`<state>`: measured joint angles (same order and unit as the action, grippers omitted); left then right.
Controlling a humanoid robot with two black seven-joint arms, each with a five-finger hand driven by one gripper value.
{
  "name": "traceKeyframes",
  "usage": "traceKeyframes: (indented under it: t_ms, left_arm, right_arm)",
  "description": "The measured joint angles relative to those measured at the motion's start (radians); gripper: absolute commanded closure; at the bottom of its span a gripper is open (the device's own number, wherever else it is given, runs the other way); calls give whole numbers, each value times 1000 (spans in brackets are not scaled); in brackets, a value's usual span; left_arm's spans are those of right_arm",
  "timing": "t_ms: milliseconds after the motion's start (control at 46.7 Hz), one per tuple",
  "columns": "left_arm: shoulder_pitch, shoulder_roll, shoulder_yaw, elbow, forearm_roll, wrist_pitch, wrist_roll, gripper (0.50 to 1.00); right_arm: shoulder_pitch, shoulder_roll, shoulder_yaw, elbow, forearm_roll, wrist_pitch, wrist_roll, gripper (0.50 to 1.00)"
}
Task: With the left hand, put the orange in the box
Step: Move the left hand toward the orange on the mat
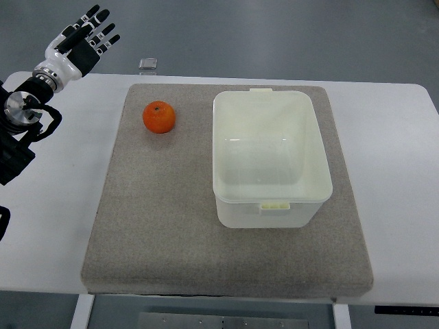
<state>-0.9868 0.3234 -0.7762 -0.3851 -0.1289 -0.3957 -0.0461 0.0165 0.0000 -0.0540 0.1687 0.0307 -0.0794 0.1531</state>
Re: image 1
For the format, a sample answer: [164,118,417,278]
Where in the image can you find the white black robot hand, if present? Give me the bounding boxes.
[32,5,120,93]

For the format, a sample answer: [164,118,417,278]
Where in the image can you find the orange fruit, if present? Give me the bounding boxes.
[142,101,176,134]

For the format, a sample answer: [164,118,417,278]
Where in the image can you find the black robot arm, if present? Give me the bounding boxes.
[1,69,62,185]

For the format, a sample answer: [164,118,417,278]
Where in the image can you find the white plastic box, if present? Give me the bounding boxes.
[213,88,333,228]

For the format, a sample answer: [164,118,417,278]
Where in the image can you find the small silver floor plate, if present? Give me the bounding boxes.
[139,58,158,70]

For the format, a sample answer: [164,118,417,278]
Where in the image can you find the black object at left edge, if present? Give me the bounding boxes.
[0,206,11,240]

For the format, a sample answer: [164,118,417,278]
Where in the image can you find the grey felt mat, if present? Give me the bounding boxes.
[81,84,373,298]

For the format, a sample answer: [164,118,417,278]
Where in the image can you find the white table leg left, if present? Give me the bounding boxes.
[70,294,95,329]

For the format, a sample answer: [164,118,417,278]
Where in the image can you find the white table leg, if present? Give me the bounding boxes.
[70,294,95,329]
[333,300,352,329]

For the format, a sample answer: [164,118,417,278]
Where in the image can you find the white table leg right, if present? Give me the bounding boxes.
[333,300,352,329]

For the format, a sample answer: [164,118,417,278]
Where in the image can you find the black table control panel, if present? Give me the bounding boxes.
[375,306,439,317]

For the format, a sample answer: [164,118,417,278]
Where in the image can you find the grey metal base plate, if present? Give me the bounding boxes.
[137,313,309,329]

